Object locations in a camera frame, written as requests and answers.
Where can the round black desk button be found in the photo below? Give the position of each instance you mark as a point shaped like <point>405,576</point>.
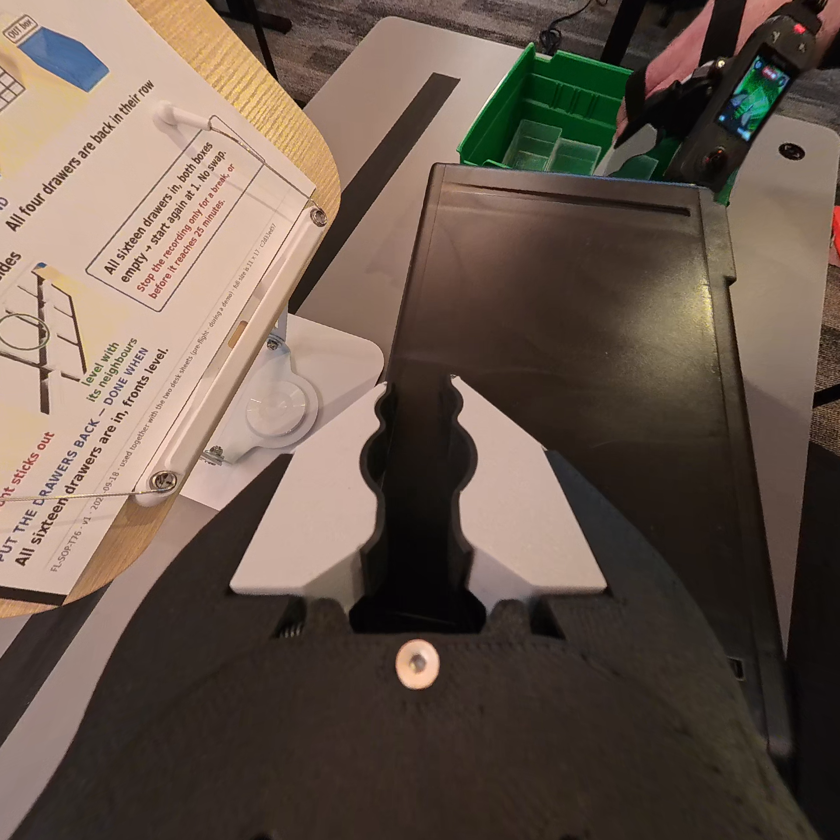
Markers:
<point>793,151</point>

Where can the clear plastic drawer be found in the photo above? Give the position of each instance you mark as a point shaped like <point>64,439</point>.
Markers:
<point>531,144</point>
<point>574,157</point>
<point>643,167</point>

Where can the black drawer cabinet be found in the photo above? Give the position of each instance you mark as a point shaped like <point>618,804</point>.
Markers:
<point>564,295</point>

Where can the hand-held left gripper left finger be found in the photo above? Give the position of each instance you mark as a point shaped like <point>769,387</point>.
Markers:
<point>308,525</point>

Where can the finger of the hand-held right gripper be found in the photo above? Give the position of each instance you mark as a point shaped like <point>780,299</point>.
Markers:
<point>640,141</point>

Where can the white stand base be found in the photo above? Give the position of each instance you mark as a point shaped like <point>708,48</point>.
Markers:
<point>328,367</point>

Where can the orange cloth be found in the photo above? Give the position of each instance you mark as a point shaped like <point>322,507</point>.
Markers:
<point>837,236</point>

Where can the black table leg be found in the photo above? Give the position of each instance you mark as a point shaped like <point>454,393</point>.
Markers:
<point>623,29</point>

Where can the person's right hand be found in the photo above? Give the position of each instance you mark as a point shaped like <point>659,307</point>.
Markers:
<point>689,49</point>

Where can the printed instruction sheet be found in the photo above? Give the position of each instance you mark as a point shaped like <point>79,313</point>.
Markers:
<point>131,262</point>

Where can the green plastic bin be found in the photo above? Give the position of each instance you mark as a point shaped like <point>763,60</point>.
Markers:
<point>512,98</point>

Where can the white sheet peg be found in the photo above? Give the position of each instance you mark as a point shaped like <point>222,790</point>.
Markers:
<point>178,115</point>

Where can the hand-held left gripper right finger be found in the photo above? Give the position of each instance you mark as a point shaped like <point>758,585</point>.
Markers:
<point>531,525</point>

